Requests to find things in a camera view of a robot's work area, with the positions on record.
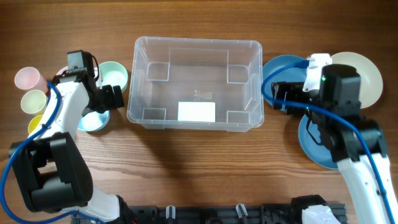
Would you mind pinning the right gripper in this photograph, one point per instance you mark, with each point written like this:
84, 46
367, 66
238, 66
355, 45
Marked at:
295, 89

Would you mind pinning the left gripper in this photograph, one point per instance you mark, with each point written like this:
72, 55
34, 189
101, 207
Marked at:
111, 103

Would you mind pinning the dark blue plate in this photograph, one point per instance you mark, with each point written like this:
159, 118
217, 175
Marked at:
309, 136
284, 68

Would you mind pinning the light blue plastic bowl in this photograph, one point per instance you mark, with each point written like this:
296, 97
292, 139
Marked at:
93, 121

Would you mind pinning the cream plastic plate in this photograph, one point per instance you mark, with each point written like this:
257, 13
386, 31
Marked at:
371, 80

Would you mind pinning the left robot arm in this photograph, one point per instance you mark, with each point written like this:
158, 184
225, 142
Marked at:
50, 171

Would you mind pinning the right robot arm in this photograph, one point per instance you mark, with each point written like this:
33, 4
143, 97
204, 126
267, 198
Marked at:
356, 144

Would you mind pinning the clear plastic storage container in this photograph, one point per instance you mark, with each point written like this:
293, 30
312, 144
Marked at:
166, 71

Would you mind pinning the mint green plastic bowl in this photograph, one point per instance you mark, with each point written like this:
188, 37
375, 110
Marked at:
113, 73

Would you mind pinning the pink plastic bowl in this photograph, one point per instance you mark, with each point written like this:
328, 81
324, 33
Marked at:
62, 70

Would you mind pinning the pale green plastic cup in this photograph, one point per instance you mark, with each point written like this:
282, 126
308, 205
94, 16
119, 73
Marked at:
34, 102

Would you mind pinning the yellow plastic cup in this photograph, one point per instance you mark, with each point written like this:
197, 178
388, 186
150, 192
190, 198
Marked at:
34, 123

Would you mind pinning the pink plastic cup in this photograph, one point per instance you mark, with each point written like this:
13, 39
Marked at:
29, 78

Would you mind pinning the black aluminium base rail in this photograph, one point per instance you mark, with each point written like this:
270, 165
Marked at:
263, 214

